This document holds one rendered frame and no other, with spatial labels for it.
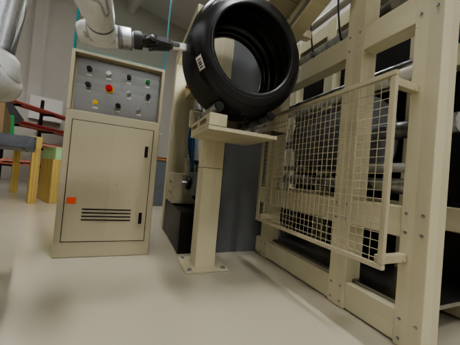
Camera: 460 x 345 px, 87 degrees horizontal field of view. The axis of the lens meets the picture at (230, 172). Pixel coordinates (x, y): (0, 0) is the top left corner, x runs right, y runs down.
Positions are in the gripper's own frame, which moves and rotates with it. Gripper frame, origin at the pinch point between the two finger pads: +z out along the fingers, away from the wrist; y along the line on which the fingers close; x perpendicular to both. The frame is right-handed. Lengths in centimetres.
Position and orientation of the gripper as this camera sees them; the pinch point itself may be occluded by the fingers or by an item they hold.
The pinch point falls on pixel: (179, 46)
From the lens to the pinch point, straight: 130.6
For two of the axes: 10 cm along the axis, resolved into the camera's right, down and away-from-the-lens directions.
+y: -3.8, -0.2, 9.2
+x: 0.4, 10.0, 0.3
